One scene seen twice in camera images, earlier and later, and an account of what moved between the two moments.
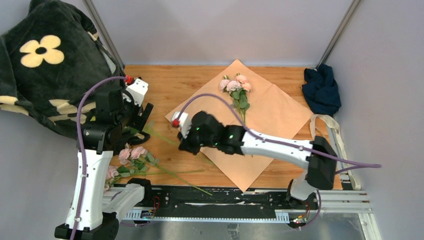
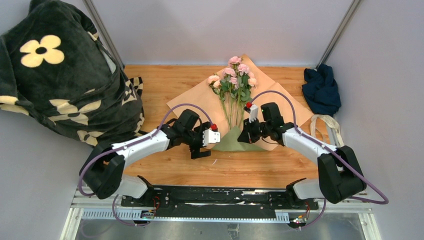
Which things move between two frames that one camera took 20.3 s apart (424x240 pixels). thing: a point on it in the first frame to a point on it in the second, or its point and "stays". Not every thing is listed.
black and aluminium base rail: x=262 y=204 stays
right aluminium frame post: x=336 y=36 stays
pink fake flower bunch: x=134 y=161 to x=233 y=87
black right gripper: x=186 y=144 to x=247 y=135
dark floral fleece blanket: x=47 y=59 stays
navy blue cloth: x=320 y=91 stays
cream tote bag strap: x=336 y=126 stays
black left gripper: x=135 y=121 to x=195 y=150
